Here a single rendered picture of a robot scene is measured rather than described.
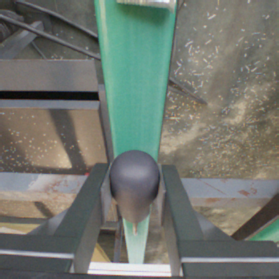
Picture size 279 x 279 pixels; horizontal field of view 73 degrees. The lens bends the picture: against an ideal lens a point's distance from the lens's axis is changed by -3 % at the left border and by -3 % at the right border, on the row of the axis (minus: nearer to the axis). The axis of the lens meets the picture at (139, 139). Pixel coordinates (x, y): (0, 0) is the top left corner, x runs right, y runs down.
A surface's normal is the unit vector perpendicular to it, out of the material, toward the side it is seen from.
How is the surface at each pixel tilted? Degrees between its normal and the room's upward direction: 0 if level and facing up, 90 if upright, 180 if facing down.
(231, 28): 0
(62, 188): 90
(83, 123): 0
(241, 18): 0
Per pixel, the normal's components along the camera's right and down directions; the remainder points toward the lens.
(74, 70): -0.02, 0.73
